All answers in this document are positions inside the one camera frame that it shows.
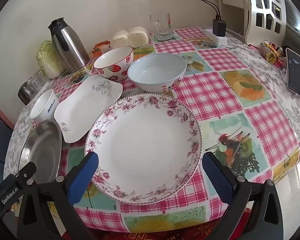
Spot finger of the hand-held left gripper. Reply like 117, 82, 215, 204
14, 162, 38, 184

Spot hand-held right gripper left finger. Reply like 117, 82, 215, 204
17, 151, 100, 240

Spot pink floral round plate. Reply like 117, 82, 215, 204
84, 92, 203, 205

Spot red patterned cloth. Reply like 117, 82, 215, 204
90, 207, 253, 240

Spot strawberry print bowl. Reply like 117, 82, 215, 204
93, 46, 134, 82

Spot white chair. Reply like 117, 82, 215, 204
245, 0, 287, 48

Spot colourful candy packets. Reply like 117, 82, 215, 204
259, 40, 278, 63

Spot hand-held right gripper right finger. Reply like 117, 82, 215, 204
202, 151, 284, 240

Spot pink checkered tablecloth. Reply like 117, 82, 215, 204
47, 26, 300, 233

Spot smartphone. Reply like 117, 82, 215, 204
285, 47, 300, 98

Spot small white cup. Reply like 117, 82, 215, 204
29, 89, 60, 122

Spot bag of steamed buns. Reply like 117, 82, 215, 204
111, 27, 149, 49

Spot pink board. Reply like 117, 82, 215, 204
0, 98, 15, 130

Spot clear glass tumbler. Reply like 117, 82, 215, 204
27, 76, 44, 94
34, 69, 47, 83

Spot white power strip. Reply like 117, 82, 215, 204
205, 29, 228, 44

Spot clear glass mug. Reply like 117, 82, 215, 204
149, 13, 174, 42

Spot napa cabbage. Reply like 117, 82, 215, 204
36, 40, 65, 79

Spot white rectangular plate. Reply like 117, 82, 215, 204
54, 74, 123, 143

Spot red snack packet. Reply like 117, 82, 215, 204
275, 47, 288, 69

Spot stainless steel thermos jug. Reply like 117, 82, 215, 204
48, 17, 90, 73

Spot black charger adapter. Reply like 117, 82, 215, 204
212, 15, 227, 38

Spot stainless steel basin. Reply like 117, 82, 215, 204
18, 120, 63, 183

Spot light blue bowl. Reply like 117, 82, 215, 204
127, 53, 187, 93

